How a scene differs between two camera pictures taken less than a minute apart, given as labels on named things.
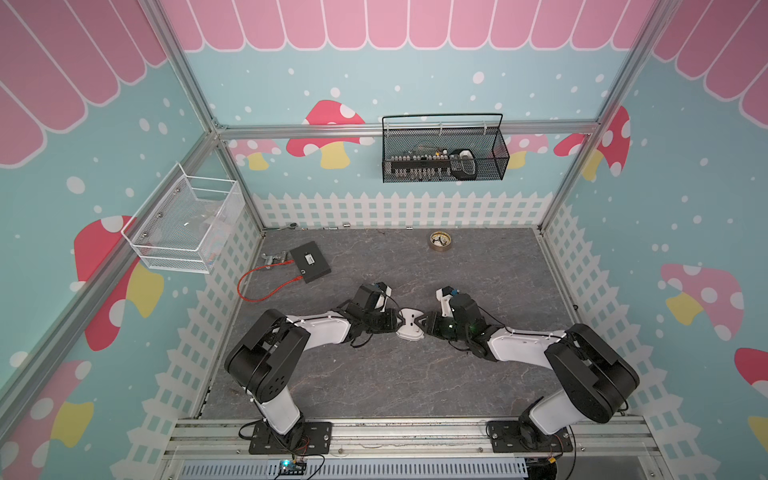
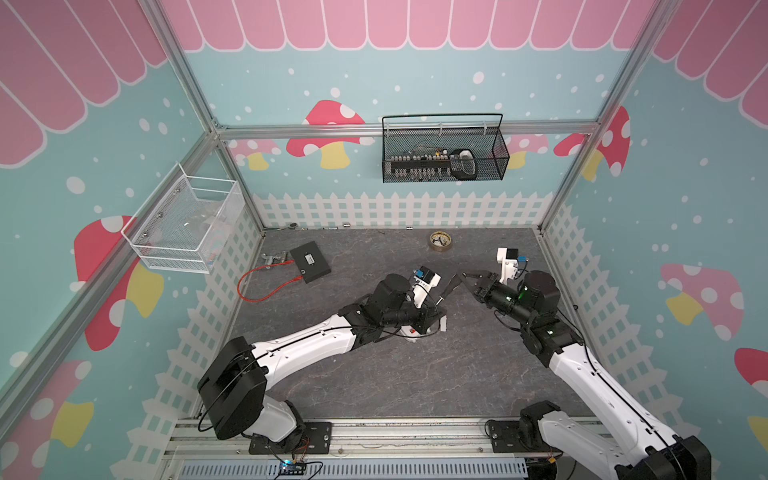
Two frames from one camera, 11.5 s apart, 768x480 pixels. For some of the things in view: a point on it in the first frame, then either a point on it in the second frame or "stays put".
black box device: x=310 y=261 stays put
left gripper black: x=390 y=325 -> x=423 y=312
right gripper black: x=432 y=323 -> x=487 y=285
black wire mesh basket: x=444 y=155 stays put
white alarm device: x=411 y=330 stays put
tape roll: x=440 y=241 stays put
